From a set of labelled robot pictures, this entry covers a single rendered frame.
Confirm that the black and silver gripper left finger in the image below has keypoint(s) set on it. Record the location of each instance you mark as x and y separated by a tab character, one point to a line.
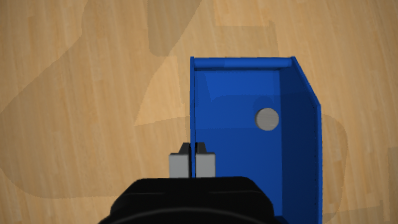
180	164

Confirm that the blue open-front bin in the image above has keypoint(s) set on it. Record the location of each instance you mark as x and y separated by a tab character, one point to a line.
286	162

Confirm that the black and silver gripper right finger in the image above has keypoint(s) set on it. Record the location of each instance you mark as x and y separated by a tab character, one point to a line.
205	162

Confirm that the grey metal disc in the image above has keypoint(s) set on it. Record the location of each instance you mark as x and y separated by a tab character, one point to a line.
266	119

